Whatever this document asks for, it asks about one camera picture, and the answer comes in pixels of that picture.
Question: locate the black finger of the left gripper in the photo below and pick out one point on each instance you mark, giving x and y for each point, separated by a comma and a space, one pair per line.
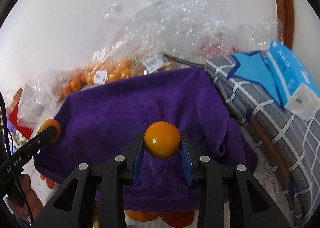
40, 137

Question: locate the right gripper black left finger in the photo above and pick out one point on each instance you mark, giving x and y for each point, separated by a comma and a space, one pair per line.
73, 203

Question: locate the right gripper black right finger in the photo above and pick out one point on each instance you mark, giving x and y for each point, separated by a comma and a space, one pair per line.
249, 203

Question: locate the small orange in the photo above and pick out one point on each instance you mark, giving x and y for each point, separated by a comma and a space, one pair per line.
162, 140
53, 129

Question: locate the person's left hand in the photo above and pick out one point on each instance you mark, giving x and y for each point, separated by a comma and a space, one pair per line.
35, 205

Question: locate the fruit print tablecloth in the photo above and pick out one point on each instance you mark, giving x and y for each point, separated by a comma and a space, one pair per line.
249, 203

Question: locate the white plastic bag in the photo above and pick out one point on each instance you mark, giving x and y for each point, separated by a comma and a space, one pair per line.
35, 103

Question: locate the brown paper shopping bag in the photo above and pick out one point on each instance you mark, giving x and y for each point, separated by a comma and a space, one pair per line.
12, 98

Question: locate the purple towel-lined tray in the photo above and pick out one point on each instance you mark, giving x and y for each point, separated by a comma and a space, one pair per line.
98, 123

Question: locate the grey checked folded cloth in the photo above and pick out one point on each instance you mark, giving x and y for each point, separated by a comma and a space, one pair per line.
287, 147

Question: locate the bag of small oranges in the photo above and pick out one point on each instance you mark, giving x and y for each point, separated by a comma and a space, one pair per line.
96, 74

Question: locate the blue tissue pack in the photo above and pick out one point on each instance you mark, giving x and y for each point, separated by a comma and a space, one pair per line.
297, 91

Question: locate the clear plastic bag pile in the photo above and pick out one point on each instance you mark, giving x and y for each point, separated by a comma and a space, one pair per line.
192, 32

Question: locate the brown wooden door frame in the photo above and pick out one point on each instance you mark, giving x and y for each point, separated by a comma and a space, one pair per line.
286, 14

